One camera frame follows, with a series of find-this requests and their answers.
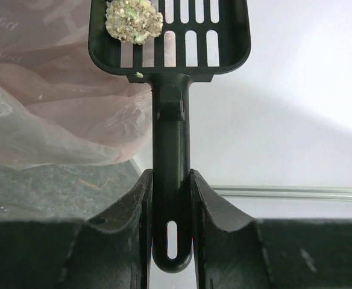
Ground clumped litter lumps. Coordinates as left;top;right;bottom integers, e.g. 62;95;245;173
105;0;163;45

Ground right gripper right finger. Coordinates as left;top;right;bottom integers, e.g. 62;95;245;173
190;170;272;288

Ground pink plastic bin liner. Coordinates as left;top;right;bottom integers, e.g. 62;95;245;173
0;1;151;170

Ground black slotted litter scoop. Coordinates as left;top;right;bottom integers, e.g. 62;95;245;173
88;1;251;273

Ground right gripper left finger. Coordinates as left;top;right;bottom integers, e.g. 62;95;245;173
60;170;152;288

